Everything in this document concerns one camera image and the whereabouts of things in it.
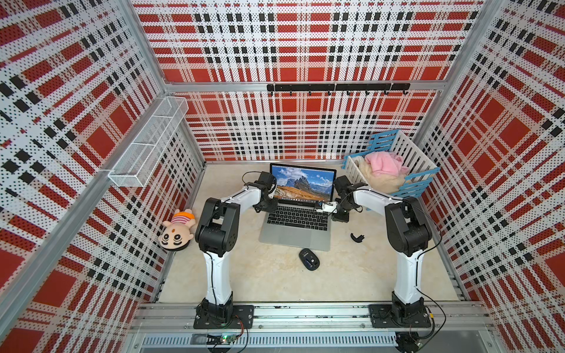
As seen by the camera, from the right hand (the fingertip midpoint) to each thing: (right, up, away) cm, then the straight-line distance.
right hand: (342, 213), depth 99 cm
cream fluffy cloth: (+22, +13, +1) cm, 25 cm away
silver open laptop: (-21, -4, -1) cm, 21 cm away
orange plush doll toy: (-69, -6, -14) cm, 70 cm away
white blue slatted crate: (+36, +19, 0) cm, 41 cm away
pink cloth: (+22, +23, +2) cm, 32 cm away
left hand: (-33, +2, +2) cm, 33 cm away
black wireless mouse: (-16, -16, -15) cm, 27 cm away
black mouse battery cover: (+6, -10, -6) cm, 14 cm away
